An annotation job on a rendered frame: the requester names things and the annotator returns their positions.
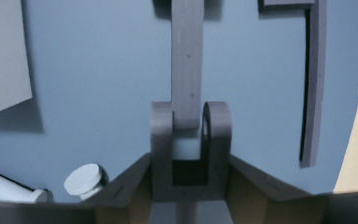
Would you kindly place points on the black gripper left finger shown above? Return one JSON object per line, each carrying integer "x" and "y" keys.
{"x": 127, "y": 199}

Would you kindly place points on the grey clevis fork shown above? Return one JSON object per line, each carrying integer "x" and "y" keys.
{"x": 188, "y": 182}

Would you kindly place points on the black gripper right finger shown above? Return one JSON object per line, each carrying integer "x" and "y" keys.
{"x": 256, "y": 197}

